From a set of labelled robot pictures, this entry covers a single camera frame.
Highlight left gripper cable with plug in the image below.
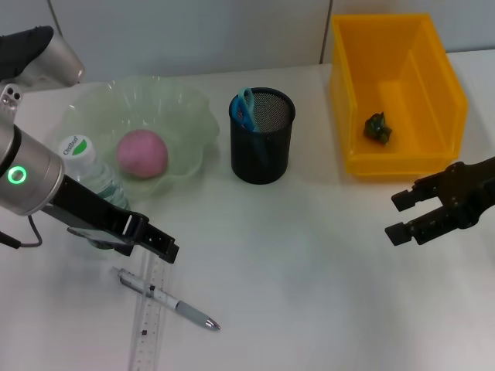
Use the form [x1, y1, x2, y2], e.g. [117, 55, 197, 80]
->
[0, 214, 43, 249]

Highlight clear water bottle green label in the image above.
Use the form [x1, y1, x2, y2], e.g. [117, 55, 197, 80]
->
[57, 133, 131, 250]

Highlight clear plastic ruler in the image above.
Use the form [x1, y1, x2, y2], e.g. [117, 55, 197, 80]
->
[127, 250, 170, 371]

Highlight black mesh pen cup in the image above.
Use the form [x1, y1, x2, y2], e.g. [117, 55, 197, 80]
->
[229, 87, 297, 186]

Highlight green plastic wrapper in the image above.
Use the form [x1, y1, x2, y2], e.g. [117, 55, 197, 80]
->
[364, 111, 394, 145]

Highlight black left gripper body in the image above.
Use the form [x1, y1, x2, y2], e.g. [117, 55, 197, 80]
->
[42, 175, 150, 257]

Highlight grey silver ballpoint pen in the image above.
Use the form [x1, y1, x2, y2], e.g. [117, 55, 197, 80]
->
[111, 266, 222, 332]

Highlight silver black wrist camera box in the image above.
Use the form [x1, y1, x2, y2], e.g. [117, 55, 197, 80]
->
[0, 26, 86, 89]

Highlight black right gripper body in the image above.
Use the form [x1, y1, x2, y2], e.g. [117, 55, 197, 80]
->
[440, 156, 495, 230]

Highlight blue scissors with sheath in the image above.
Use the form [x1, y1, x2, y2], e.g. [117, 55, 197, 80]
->
[230, 87, 272, 168]

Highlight pale green glass fruit plate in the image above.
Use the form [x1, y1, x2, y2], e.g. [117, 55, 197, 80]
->
[57, 76, 221, 202]

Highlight pink peach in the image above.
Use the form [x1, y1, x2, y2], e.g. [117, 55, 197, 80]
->
[116, 129, 170, 179]

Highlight yellow plastic bin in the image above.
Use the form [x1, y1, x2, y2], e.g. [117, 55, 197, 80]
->
[329, 13, 469, 182]

